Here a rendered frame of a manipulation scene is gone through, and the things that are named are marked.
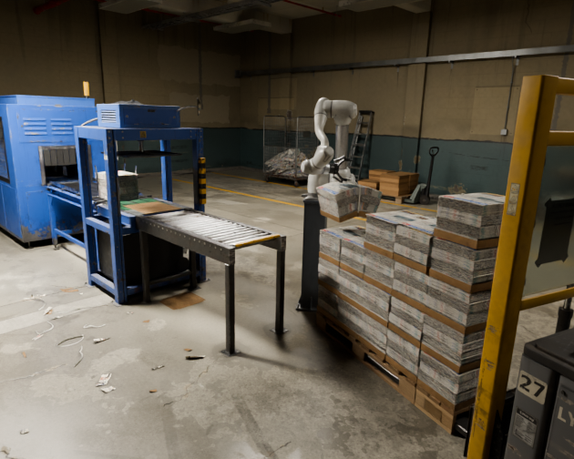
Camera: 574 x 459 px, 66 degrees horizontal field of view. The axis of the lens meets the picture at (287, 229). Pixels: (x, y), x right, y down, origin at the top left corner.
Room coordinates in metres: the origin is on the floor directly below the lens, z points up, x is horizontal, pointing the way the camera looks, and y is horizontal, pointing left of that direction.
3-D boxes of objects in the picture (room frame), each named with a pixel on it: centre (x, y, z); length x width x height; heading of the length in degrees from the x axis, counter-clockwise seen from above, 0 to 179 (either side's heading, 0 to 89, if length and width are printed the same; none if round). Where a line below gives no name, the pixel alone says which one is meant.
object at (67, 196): (5.05, 2.21, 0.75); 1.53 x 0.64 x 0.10; 46
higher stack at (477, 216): (2.31, -1.03, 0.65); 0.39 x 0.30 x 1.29; 118
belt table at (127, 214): (4.26, 1.40, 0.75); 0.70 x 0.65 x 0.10; 46
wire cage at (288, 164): (11.48, -0.03, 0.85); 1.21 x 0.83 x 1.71; 46
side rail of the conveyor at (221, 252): (3.36, 0.85, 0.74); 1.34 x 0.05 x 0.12; 46
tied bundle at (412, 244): (2.57, -0.89, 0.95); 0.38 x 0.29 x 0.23; 116
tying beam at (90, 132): (4.26, 1.40, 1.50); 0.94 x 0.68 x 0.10; 136
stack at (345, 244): (2.95, -0.69, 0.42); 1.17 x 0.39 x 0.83; 28
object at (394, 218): (2.83, -0.74, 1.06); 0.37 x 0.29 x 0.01; 119
